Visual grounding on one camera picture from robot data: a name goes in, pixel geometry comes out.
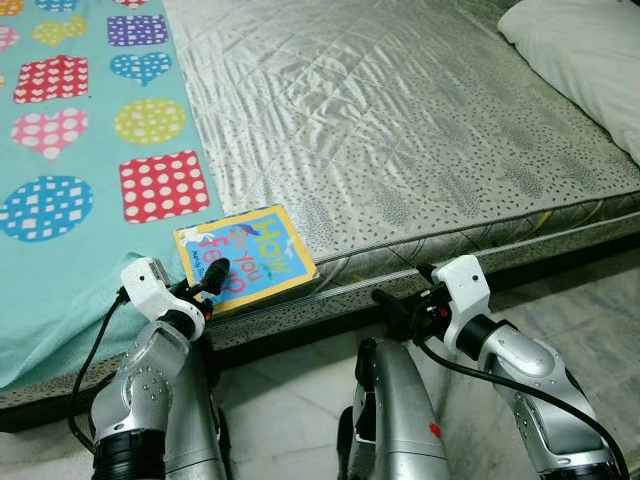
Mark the white pillow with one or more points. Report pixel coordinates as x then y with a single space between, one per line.
590 60

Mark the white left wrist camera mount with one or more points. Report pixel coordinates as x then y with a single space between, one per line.
150 285

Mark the teal heart-print blanket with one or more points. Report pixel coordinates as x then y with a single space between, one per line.
90 250

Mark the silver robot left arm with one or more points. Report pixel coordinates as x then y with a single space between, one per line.
140 400

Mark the silver robot right leg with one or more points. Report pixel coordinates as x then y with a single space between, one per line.
395 420

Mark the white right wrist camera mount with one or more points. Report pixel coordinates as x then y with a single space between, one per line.
465 295

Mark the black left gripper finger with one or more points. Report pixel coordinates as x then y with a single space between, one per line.
214 276

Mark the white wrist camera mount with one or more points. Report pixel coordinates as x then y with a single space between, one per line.
465 295
150 285

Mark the colourful children's book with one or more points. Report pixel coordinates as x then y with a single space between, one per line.
270 260

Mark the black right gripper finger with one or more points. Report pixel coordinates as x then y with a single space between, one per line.
426 273
390 310

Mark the grey patterned mattress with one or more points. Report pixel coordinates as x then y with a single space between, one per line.
400 120

